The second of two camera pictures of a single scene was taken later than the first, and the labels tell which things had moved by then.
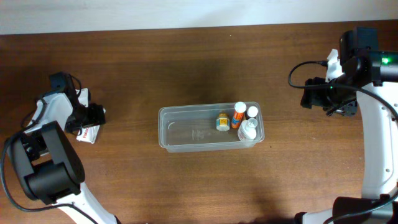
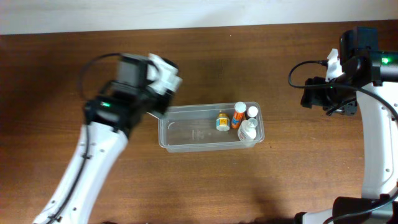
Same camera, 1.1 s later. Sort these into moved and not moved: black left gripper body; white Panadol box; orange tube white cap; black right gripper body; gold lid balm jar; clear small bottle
Moved: black left gripper body; white Panadol box
Not moved: black right gripper body; gold lid balm jar; clear small bottle; orange tube white cap
